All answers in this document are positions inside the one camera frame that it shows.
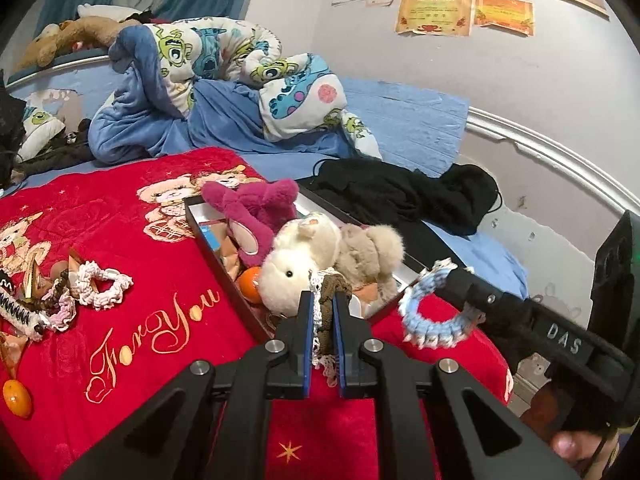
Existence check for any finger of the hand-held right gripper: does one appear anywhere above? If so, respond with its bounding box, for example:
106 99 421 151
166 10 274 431
441 267 533 322
480 310 539 361

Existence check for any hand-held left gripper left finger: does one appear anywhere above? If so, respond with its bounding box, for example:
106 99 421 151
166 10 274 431
60 291 316 480

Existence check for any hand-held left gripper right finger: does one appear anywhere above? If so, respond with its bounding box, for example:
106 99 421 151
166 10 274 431
332 291 583 480

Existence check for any brown lace scrunchie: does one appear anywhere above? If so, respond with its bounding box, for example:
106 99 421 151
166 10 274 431
307 269 354 386

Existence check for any blue white scrunchie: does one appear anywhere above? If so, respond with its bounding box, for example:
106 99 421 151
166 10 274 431
400 258 489 352

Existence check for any cream plush toy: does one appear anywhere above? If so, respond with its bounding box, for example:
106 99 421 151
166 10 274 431
257 212 407 318

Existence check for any black tray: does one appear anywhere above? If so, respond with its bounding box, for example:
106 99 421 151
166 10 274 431
182 182 426 343

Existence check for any person's right hand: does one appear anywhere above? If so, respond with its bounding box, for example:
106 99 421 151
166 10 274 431
549 425 640 480

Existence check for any small orange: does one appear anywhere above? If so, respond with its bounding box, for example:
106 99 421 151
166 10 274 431
237 266 264 305

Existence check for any gold paper ingot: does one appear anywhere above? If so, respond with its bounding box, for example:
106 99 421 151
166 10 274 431
20 247 44 302
221 231 245 274

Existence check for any magenta plush toy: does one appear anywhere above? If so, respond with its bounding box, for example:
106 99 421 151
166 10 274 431
201 178 301 268

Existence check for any black garment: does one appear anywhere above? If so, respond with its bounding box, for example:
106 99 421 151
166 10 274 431
310 157 501 238
17 130 96 173

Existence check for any blue bed sheet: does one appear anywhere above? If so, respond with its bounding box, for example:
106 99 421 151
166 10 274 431
0 77 531 301

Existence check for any white pink scrunchie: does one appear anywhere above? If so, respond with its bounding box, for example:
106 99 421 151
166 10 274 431
75 260 135 311

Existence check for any red printed blanket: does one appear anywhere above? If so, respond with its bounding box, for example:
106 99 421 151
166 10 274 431
0 146 513 480

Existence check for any lilac lace scrunchie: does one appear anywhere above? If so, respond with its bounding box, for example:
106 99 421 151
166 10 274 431
37 290 79 334

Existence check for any blue cartoon print duvet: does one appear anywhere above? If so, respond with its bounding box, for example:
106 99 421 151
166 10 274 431
89 16 383 166

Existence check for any peach paper piece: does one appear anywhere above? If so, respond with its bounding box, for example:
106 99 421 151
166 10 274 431
0 332 24 379

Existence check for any large orange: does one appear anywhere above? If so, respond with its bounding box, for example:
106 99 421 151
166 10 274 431
2 379 35 419

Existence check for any small cartoon print pillow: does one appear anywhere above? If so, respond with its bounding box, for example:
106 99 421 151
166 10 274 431
15 105 66 161

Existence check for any brown plush bear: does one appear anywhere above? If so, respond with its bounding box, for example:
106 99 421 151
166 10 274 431
15 16 131 73

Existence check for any white plush toy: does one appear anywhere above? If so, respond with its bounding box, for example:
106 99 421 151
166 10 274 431
77 4 135 21

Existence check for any brown bead bracelet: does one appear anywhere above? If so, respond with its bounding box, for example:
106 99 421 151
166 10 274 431
42 269 71 312

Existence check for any small yellow wall certificate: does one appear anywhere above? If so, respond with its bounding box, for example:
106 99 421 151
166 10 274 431
474 0 535 37

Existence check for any large yellow wall certificate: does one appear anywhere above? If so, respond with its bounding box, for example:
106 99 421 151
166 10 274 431
396 0 473 37

